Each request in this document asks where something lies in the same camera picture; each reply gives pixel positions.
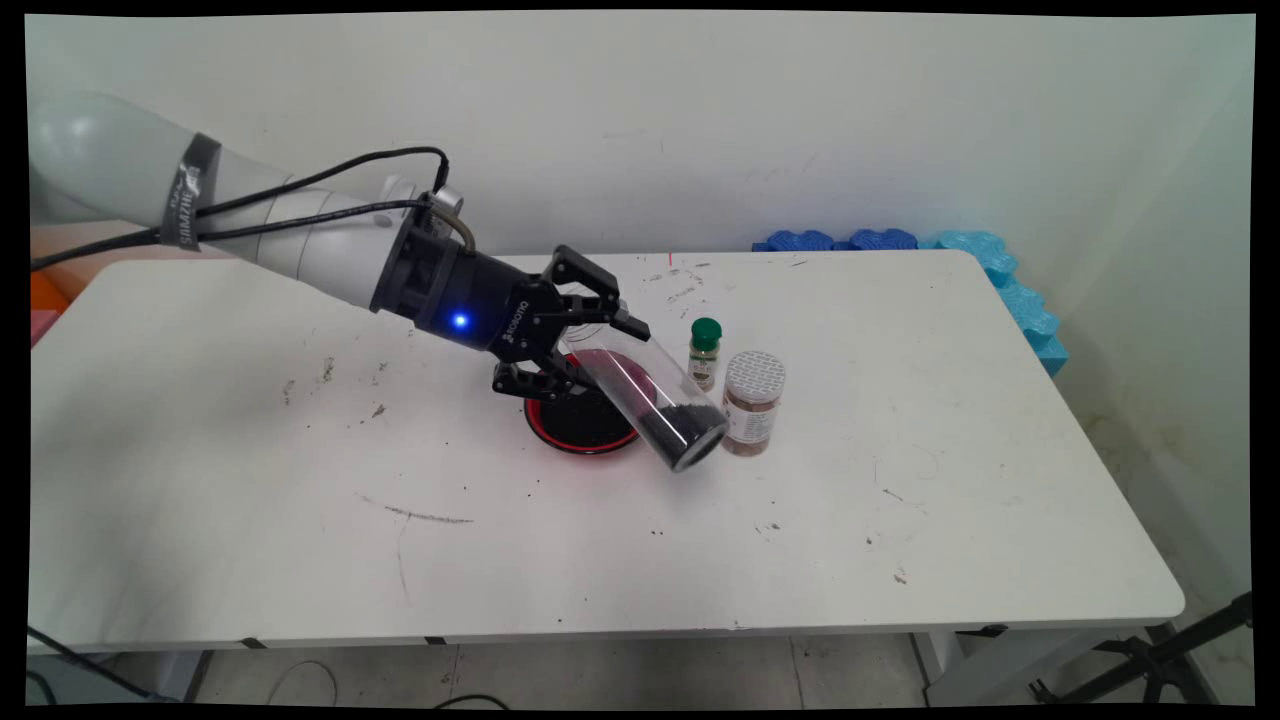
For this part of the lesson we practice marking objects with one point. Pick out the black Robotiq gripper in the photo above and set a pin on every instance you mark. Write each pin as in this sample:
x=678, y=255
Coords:
x=480, y=300

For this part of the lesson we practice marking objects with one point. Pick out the clear plastic jar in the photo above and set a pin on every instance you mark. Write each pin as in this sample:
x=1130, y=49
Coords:
x=650, y=400

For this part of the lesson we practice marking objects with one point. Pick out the black seeds batch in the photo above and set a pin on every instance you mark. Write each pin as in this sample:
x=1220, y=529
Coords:
x=675, y=430

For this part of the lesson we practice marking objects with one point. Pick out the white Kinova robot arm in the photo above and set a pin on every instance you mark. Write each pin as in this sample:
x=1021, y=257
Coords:
x=330, y=255

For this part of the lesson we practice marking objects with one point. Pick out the red bowl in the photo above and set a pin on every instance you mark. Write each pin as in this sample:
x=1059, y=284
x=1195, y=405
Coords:
x=533, y=416

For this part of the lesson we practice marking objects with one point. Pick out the black seeds heap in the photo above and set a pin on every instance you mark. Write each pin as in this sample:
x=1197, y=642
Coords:
x=585, y=425

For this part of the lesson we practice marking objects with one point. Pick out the small green-capped spice bottle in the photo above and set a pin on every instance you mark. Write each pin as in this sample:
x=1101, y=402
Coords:
x=704, y=365

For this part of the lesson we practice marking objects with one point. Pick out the brown-filled jar patterned white lid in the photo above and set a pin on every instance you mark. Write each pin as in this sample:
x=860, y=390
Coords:
x=755, y=400

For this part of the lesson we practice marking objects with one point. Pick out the dark blue foam mat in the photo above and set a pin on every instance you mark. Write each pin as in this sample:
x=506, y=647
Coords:
x=882, y=239
x=795, y=241

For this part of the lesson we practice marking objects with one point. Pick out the light blue foam mat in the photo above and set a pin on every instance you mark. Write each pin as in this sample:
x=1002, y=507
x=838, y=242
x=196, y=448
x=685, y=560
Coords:
x=1035, y=325

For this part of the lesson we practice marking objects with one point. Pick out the white table leg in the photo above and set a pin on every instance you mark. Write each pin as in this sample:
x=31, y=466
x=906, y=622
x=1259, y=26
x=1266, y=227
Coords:
x=185, y=672

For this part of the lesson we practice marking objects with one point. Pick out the orange foam block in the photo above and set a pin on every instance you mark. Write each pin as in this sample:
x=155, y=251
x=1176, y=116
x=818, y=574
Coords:
x=45, y=295

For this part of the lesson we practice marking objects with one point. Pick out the pink foam block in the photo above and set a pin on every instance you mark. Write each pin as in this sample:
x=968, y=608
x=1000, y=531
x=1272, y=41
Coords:
x=42, y=328

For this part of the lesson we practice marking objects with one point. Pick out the black tripod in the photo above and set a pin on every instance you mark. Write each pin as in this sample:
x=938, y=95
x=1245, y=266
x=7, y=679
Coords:
x=1160, y=660

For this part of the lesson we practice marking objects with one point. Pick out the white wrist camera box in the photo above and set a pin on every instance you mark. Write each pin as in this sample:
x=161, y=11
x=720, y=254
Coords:
x=447, y=197

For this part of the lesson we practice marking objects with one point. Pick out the white camera bracket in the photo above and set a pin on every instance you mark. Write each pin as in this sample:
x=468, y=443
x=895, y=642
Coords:
x=397, y=187

